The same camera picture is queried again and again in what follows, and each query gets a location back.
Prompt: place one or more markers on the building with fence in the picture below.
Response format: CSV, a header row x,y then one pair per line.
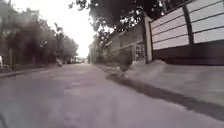
x,y
123,46

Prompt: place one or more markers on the pile of sand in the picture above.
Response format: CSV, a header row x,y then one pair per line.
x,y
146,66

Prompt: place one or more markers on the pale gate pillar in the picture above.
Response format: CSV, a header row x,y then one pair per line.
x,y
147,40

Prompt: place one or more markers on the grey concrete road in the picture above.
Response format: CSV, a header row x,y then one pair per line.
x,y
83,100

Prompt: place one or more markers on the overhanging dark tree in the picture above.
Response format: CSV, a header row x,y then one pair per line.
x,y
123,13

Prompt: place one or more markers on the dark wet gutter strip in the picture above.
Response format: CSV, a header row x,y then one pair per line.
x,y
160,93

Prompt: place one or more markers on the grey concrete pavement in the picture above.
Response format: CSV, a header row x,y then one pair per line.
x,y
186,81

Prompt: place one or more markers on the white slatted gate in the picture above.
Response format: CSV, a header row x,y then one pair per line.
x,y
186,28

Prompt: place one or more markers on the row of trees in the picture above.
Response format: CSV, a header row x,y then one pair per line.
x,y
33,40

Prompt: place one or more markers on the grey raised kerb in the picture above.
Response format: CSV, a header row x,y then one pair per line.
x,y
20,72

